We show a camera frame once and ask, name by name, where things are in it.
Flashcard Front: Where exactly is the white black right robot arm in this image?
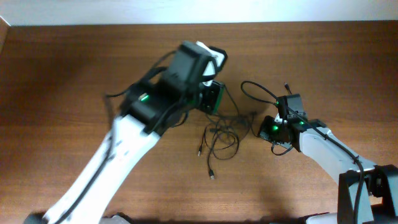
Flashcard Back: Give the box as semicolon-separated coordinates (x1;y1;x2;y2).
258;94;397;223

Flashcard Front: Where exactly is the wooden side panel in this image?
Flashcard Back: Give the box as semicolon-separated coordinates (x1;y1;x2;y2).
0;16;10;52

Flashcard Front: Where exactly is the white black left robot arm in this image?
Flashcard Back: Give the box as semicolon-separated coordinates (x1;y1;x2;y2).
24;41;228;223

